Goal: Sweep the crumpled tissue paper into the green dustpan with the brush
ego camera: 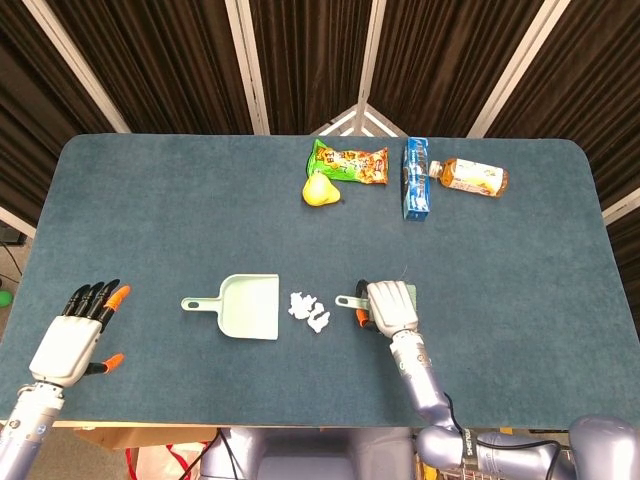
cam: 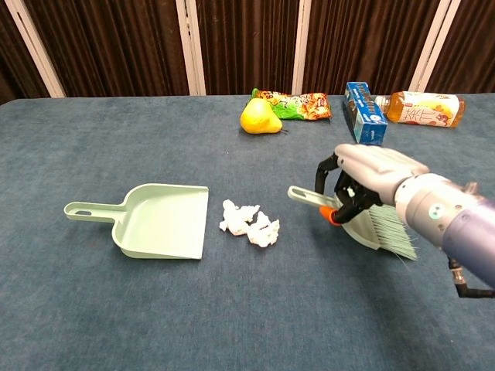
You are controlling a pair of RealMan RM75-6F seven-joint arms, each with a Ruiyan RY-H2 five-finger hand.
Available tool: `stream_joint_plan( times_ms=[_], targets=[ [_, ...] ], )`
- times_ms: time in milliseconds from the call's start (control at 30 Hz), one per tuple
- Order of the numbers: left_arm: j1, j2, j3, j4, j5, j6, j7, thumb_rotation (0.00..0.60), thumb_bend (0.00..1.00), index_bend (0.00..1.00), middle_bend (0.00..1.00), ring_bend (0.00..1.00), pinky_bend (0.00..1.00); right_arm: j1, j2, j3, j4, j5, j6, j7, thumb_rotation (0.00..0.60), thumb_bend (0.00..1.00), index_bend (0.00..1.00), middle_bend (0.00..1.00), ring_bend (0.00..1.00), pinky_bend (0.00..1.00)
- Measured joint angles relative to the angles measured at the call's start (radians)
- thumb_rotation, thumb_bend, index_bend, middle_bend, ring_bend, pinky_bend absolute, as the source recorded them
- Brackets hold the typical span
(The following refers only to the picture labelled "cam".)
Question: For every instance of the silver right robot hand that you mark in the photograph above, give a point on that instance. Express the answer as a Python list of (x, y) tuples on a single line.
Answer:
[(375, 166)]

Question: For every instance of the mint green hand broom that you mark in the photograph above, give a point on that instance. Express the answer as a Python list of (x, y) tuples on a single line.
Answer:
[(305, 194)]

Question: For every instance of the mint green plastic dustpan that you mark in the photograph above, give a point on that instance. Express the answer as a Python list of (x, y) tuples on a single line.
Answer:
[(162, 224)]

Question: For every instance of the lavender right robot arm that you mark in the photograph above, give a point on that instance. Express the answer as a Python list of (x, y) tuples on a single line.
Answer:
[(464, 220)]

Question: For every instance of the blue rectangular carton box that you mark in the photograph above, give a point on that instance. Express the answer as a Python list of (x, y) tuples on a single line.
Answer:
[(365, 112)]

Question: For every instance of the amber tea plastic bottle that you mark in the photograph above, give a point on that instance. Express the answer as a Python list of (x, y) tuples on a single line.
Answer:
[(421, 110)]

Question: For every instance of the green orange snack bag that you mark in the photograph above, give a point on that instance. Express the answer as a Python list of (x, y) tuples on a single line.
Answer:
[(305, 106)]

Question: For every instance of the yellow pear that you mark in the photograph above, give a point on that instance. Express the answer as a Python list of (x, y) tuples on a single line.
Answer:
[(257, 118)]

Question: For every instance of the brown pleated curtain panel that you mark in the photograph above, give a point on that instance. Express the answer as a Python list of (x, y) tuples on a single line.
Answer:
[(367, 38), (475, 42), (11, 62), (247, 42), (112, 46)]

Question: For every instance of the crumpled white paper wad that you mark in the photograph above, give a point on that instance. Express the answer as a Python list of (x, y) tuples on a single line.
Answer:
[(263, 233), (234, 220)]

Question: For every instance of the blue carpet table cover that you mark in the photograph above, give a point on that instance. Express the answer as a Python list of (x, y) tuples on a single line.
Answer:
[(193, 309)]

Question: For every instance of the white screen frame post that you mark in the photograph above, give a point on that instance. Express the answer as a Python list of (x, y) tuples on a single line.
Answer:
[(36, 50), (433, 50), (190, 46), (307, 46)]

